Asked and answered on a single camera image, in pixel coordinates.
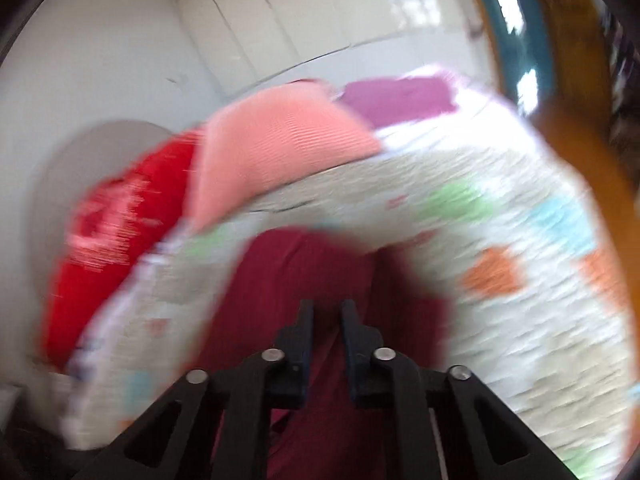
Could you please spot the maroon garment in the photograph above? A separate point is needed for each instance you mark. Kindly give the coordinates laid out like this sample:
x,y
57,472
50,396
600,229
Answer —
x,y
300,270

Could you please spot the beige arched headboard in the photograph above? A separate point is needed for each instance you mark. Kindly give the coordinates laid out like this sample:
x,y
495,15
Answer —
x,y
75,160

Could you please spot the teal door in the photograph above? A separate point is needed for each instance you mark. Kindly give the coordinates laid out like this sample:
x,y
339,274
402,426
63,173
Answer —
x,y
525,35

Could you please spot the pink pillow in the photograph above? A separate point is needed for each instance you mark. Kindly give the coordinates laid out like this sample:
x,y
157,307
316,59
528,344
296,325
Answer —
x,y
270,150

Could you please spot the white patchwork quilt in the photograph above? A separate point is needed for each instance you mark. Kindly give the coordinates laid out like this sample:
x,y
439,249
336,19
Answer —
x,y
525,350

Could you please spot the cluttered shelf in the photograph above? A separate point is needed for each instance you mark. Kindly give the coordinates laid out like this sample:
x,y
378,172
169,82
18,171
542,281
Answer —
x,y
622,85

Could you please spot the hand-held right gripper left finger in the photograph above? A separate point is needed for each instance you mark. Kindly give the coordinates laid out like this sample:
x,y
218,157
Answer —
x,y
305,340

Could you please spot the purple pillow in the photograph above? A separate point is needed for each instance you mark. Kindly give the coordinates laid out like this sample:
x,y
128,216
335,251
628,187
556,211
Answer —
x,y
400,100

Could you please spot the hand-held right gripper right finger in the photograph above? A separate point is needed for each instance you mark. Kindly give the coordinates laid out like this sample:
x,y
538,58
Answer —
x,y
352,345

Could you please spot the red printed pillow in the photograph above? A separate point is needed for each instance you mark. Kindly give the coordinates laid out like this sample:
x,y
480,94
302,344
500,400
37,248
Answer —
x,y
100,270

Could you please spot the wooden door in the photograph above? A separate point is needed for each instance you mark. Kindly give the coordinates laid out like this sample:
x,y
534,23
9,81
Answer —
x,y
575,85

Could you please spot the white wardrobe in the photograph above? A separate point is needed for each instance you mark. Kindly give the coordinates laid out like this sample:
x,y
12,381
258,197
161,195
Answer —
x,y
325,10

